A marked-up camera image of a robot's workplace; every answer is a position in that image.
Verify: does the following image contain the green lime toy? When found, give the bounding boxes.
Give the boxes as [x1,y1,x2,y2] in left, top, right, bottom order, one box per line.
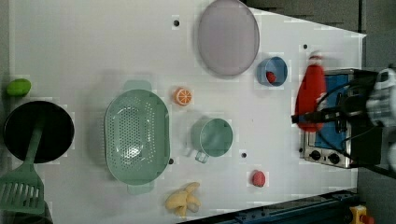
[7,78,32,97]

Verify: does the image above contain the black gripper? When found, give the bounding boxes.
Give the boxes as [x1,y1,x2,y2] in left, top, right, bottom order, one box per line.
[291,93,368,123]

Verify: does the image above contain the red ketchup bottle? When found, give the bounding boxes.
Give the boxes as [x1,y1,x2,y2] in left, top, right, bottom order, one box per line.
[294,51,327,116]

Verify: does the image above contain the red strawberry toy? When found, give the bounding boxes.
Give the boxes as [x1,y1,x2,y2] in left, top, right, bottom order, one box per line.
[266,72,276,83]

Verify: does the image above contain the green oval strainer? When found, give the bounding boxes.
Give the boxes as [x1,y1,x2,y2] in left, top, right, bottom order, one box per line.
[104,80,170,195]

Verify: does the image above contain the blue bowl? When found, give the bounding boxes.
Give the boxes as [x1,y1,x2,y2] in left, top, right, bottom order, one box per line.
[256,57,288,87]

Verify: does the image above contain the green slotted spatula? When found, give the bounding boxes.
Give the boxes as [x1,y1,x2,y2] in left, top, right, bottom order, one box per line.
[0,124,45,214]

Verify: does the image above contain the black utensil holder cup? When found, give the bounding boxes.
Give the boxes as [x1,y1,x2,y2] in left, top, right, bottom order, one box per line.
[3,100,76,164]

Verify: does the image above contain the pink round fruit toy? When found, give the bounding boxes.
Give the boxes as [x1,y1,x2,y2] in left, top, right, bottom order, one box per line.
[251,171,266,188]

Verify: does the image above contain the grey round plate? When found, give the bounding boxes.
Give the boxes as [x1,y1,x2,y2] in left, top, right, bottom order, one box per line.
[197,0,260,76]

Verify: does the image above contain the green mug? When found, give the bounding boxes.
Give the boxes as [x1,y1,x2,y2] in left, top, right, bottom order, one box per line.
[189,117,233,163]

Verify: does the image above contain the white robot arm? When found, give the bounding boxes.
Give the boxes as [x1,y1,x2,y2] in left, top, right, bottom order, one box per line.
[291,65,395,171]

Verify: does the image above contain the orange slice toy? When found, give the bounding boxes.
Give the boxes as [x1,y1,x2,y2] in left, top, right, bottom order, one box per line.
[174,88,192,106]

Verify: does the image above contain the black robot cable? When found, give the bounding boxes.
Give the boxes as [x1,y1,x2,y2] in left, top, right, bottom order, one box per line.
[316,82,375,162]

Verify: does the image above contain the yellow banana toy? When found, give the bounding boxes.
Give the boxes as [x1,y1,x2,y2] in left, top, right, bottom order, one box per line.
[165,182,202,217]

